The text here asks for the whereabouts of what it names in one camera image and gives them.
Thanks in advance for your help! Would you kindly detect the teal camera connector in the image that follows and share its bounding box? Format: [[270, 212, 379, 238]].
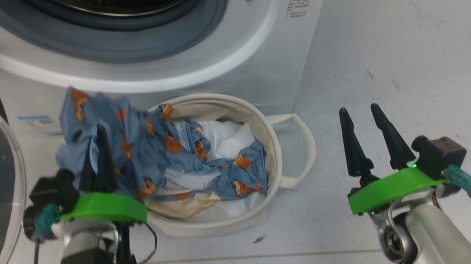
[[34, 203, 61, 232], [443, 163, 471, 203]]

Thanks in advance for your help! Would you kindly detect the steel washing machine drum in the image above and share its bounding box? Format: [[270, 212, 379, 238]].
[[23, 0, 208, 28]]

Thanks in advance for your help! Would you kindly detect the teal right camera connector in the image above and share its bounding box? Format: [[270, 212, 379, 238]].
[[443, 163, 471, 203]]

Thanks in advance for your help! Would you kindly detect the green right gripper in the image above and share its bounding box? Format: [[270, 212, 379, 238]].
[[338, 96, 452, 217]]

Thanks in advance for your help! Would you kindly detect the white cushion basket liner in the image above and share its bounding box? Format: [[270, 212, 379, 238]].
[[173, 114, 267, 224]]

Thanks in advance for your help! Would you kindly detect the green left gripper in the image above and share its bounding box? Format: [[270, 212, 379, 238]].
[[49, 121, 149, 234]]

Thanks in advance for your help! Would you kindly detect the teal left camera connector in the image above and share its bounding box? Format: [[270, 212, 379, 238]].
[[34, 203, 61, 232]]

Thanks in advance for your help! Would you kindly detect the blue energy label sticker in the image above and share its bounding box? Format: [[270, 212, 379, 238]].
[[17, 112, 64, 139]]

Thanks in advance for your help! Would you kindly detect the white front-load washing machine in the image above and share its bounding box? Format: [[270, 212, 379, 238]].
[[0, 0, 348, 148]]

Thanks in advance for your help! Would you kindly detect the cream fabric laundry basket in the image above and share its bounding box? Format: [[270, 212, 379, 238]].
[[131, 82, 324, 243]]

